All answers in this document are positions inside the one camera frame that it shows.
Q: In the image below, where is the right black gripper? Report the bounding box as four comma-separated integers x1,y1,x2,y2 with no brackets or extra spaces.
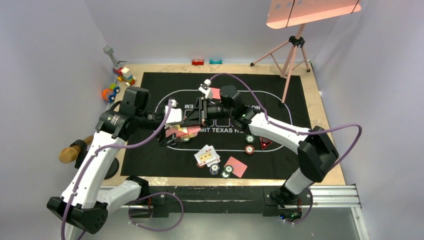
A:
181,97,234,129

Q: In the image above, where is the pink playing card box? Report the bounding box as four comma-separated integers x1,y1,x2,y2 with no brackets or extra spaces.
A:
165,126,201,139

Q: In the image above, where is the face-up playing cards pile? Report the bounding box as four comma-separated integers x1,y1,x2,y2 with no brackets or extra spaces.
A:
194,145,220,167

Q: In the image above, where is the blue poker chip stack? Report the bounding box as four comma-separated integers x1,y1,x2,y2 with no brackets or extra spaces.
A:
209,163,220,176

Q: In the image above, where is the green poker chip stack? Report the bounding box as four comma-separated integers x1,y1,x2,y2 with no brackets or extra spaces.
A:
224,165,234,174

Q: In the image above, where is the red backed card bottom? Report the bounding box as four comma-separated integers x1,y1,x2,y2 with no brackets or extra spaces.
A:
224,156,248,178

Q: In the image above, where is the red backed card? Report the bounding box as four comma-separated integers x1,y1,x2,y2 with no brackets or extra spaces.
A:
210,87,221,100
224,156,248,178

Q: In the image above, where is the red triangular button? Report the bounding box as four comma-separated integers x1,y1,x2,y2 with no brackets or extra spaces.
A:
259,137,273,150

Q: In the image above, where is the red backed card top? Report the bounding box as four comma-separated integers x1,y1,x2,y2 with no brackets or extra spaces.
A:
210,87,221,100

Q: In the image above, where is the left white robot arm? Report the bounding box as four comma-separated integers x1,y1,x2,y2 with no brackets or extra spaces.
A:
47,86,183,240

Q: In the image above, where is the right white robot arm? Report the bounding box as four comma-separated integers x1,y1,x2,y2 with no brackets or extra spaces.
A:
182,79,339,204

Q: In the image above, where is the black poker table mat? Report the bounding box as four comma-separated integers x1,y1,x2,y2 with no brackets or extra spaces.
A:
120,72,311,180

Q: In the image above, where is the teal small block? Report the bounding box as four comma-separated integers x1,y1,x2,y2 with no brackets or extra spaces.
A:
209,58,223,65

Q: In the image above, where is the red small block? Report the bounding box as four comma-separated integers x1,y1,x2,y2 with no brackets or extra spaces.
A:
191,58,205,66

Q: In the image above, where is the colourful toy block train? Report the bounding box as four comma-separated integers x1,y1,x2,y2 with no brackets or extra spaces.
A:
112,66,136,87

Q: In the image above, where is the gold microphone on stand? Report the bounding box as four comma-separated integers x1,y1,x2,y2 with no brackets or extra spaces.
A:
58,135,120,180

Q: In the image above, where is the pink music stand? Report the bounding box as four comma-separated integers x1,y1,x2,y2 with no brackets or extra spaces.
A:
250,0,362,104

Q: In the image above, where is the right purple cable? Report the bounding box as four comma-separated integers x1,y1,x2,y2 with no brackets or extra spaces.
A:
209,72,363,226

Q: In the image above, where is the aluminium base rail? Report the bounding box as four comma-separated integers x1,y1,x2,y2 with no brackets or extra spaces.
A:
60,185,370,240

